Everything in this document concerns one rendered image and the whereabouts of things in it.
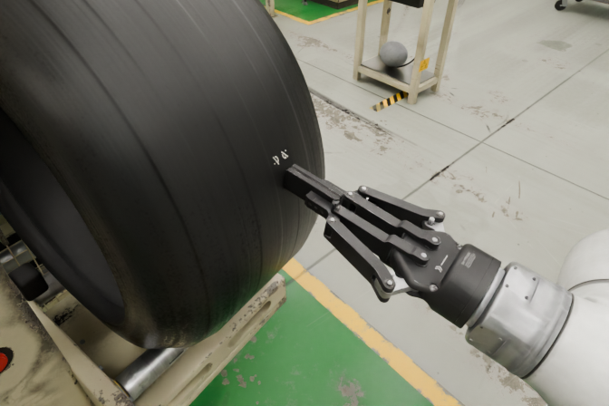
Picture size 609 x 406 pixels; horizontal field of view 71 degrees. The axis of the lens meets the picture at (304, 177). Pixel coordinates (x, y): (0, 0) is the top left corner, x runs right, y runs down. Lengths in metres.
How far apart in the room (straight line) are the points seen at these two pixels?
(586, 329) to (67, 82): 0.47
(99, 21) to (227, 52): 0.12
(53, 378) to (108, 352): 0.20
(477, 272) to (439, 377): 1.41
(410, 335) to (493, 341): 1.45
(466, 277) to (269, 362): 1.41
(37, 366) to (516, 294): 0.60
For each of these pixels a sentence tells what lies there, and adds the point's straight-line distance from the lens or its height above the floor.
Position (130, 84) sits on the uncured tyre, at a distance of 0.41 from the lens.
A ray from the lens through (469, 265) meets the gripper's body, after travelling 0.42.
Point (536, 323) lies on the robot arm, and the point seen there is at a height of 1.25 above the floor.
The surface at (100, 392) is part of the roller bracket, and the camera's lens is 0.73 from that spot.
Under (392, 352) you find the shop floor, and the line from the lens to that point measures 1.82.
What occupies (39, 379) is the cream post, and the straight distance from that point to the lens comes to 0.74.
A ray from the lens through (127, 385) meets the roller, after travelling 0.76.
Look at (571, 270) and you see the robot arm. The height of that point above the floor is 1.19.
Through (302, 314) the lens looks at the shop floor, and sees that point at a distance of 1.87.
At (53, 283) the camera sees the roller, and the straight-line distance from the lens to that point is 0.94.
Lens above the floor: 1.56
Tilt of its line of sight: 39 degrees down
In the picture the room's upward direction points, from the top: straight up
